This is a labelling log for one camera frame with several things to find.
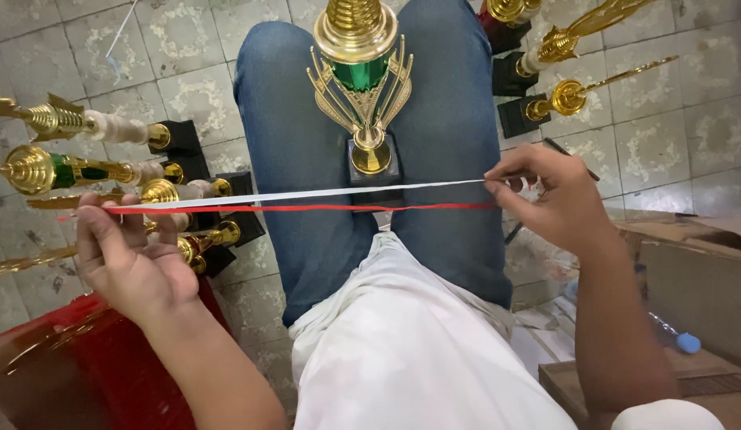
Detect gold trophy with green body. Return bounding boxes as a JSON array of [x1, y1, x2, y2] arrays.
[[0, 145, 211, 197]]

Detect person's right hand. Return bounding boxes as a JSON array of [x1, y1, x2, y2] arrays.
[[483, 143, 617, 258]]

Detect small gold trophy black base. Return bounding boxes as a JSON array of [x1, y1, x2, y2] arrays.
[[497, 55, 681, 140]]

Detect clear plastic wrap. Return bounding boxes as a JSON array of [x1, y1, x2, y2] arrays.
[[503, 226, 581, 313]]

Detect flat brown cardboard box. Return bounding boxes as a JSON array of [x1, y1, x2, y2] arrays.
[[538, 348, 741, 430]]

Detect gold trophy with slim figure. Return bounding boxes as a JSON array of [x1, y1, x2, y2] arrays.
[[0, 210, 266, 278]]

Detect gold trophy with white stem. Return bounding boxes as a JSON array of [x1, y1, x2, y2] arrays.
[[0, 92, 203, 157]]

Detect red plastic stool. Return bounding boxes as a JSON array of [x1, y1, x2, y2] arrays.
[[0, 276, 233, 430]]

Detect white paper sheets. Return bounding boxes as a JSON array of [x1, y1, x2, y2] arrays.
[[509, 297, 579, 380]]

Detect green and gold cup trophy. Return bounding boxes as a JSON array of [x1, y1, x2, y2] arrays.
[[306, 0, 415, 201]]

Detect clear bottle with blue cap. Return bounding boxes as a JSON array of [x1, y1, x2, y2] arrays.
[[564, 279, 703, 355]]

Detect gold trophy with red body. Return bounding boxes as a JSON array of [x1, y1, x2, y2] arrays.
[[177, 234, 238, 278]]

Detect person's left hand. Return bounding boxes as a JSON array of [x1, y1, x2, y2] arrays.
[[75, 192, 201, 326]]

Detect red ribbon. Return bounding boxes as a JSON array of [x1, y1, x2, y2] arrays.
[[57, 201, 498, 223]]

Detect person's white shirt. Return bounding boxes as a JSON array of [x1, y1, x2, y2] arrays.
[[288, 232, 727, 430]]

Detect black thin tool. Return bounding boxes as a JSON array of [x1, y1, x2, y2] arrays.
[[503, 137, 602, 246]]

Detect large brown cardboard box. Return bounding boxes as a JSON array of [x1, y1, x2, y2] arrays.
[[614, 214, 741, 368]]

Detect gold winged trophy white stem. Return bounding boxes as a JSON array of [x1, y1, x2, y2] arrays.
[[491, 0, 661, 98]]

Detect white ribbon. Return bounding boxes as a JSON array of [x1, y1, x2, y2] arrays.
[[131, 178, 531, 211]]

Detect white string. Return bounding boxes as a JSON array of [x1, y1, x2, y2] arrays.
[[104, 0, 140, 86]]

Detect person's blue jeans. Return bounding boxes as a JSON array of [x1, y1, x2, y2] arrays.
[[232, 0, 515, 328]]

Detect gold trophy with cream stem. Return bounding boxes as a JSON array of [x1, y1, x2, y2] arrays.
[[27, 172, 255, 211]]

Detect gold trophy with red base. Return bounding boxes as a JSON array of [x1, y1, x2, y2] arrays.
[[477, 0, 544, 56]]

